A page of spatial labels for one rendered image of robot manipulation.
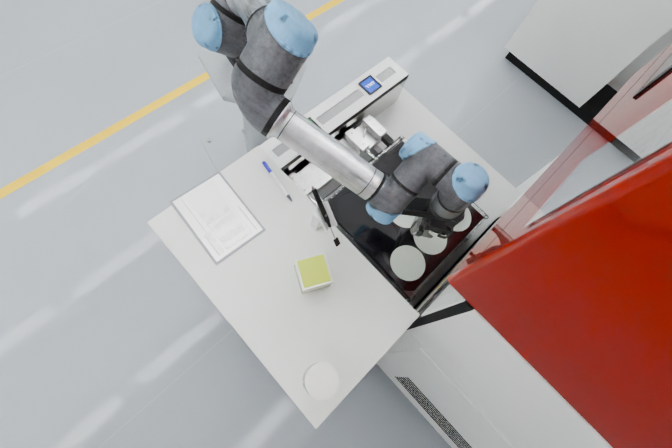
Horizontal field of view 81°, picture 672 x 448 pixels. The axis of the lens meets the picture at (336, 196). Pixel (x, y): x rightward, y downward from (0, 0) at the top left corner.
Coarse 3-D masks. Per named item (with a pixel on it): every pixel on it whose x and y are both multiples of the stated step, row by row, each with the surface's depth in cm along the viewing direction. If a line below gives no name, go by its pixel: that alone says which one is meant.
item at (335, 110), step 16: (384, 64) 129; (384, 80) 127; (336, 96) 121; (352, 96) 123; (368, 96) 123; (320, 112) 118; (336, 112) 119; (352, 112) 120; (272, 144) 112; (272, 160) 110; (288, 160) 110
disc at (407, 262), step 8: (400, 248) 111; (408, 248) 111; (392, 256) 109; (400, 256) 110; (408, 256) 110; (416, 256) 110; (392, 264) 108; (400, 264) 109; (408, 264) 109; (416, 264) 109; (424, 264) 110; (400, 272) 108; (408, 272) 108; (416, 272) 108; (408, 280) 107
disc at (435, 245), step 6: (432, 234) 113; (414, 240) 112; (420, 240) 112; (426, 240) 112; (432, 240) 113; (438, 240) 113; (444, 240) 113; (420, 246) 111; (426, 246) 112; (432, 246) 112; (438, 246) 112; (444, 246) 113; (426, 252) 111; (432, 252) 111; (438, 252) 112
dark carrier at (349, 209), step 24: (384, 168) 120; (432, 192) 119; (336, 216) 112; (360, 216) 113; (480, 216) 118; (360, 240) 110; (384, 240) 111; (408, 240) 112; (456, 240) 114; (384, 264) 108; (432, 264) 110; (408, 288) 106
